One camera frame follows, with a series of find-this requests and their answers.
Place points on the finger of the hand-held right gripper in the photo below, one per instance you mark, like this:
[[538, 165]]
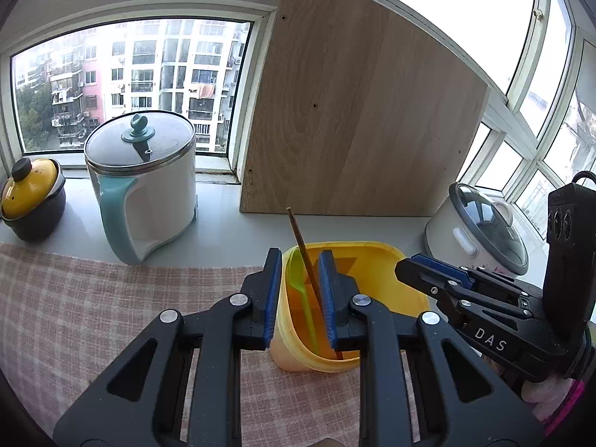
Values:
[[442, 267], [419, 275]]

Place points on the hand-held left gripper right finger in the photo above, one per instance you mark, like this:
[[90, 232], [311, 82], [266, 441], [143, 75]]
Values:
[[327, 298]]

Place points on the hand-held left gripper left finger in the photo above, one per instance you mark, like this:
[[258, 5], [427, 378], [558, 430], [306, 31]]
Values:
[[272, 298]]

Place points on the yellow plastic container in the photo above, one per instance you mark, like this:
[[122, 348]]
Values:
[[372, 260]]

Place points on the wooden chopstick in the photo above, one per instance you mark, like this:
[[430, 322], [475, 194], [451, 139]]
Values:
[[301, 249]]

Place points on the person's right forearm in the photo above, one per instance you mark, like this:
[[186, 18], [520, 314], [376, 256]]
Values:
[[570, 405]]

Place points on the white rice cooker glass lid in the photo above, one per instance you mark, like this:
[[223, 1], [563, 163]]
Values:
[[465, 228]]

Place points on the white and teal electric kettle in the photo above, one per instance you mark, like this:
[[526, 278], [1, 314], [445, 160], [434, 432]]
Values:
[[158, 195]]

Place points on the pink checked cloth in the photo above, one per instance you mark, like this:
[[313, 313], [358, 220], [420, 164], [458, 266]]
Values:
[[93, 298]]

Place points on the white framed corner window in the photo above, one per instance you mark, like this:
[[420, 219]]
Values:
[[535, 102]]

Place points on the wooden board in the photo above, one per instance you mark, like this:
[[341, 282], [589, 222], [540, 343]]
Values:
[[354, 102]]

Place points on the black clay pot yellow lid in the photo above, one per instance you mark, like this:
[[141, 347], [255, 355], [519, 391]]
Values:
[[28, 195]]

